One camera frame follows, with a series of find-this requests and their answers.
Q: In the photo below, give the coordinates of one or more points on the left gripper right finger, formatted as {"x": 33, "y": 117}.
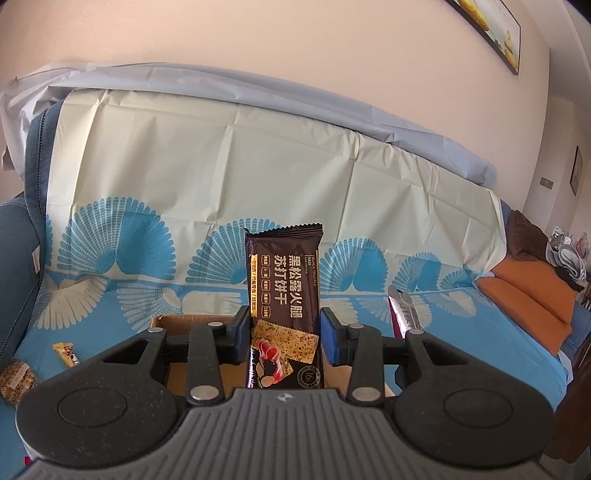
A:
{"x": 353, "y": 360}

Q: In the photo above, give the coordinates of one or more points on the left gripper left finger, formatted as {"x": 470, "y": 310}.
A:
{"x": 218, "y": 350}

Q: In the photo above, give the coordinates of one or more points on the silver stick sachet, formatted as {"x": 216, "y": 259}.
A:
{"x": 404, "y": 314}

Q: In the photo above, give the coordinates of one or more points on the dark brown cracker packet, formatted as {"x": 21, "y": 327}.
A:
{"x": 284, "y": 303}

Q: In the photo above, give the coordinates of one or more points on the yellow snack packet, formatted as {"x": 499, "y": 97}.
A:
{"x": 65, "y": 352}

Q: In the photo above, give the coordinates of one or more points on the clear-wrapped nut brittle block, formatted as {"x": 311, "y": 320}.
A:
{"x": 16, "y": 380}

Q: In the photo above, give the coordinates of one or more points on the open cardboard box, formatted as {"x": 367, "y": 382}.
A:
{"x": 258, "y": 350}

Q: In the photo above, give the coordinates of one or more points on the blue fan-pattern sofa cover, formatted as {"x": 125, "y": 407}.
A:
{"x": 149, "y": 199}

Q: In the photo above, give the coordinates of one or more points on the orange cushion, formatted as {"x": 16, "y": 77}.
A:
{"x": 532, "y": 295}

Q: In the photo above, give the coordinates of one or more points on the brown blanket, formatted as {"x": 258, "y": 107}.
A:
{"x": 526, "y": 241}

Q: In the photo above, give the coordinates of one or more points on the clutter pile on sofa end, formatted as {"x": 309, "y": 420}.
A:
{"x": 570, "y": 257}

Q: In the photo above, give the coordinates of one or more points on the wall light switch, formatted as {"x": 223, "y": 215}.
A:
{"x": 547, "y": 183}

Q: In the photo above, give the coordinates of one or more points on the small wall frame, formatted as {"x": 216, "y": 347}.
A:
{"x": 576, "y": 172}

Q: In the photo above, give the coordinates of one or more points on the framed wall picture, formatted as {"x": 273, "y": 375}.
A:
{"x": 497, "y": 25}

